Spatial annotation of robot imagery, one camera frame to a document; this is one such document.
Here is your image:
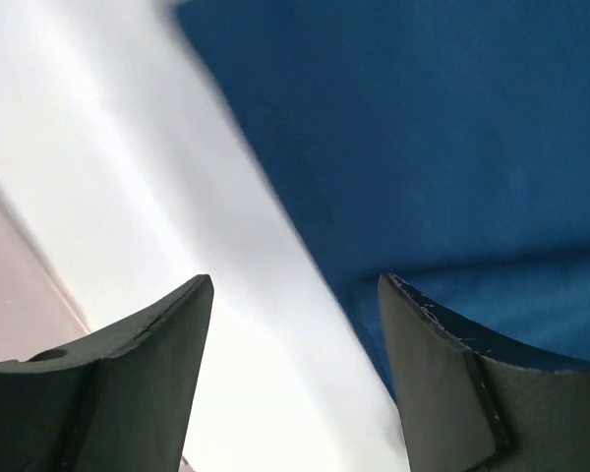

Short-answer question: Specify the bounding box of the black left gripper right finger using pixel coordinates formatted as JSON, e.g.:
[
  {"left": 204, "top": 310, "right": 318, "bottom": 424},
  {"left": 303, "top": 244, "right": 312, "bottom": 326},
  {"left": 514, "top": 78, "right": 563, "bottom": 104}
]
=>
[{"left": 379, "top": 274, "right": 590, "bottom": 472}]

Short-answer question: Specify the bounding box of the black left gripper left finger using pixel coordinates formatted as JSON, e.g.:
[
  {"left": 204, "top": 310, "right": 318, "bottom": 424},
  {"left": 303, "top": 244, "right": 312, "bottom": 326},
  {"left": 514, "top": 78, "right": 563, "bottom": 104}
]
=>
[{"left": 0, "top": 275, "right": 212, "bottom": 472}]

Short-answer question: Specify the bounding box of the navy blue printed t-shirt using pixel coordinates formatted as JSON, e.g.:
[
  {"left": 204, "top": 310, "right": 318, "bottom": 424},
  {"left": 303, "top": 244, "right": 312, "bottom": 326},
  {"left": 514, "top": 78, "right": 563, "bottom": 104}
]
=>
[{"left": 175, "top": 1, "right": 590, "bottom": 384}]

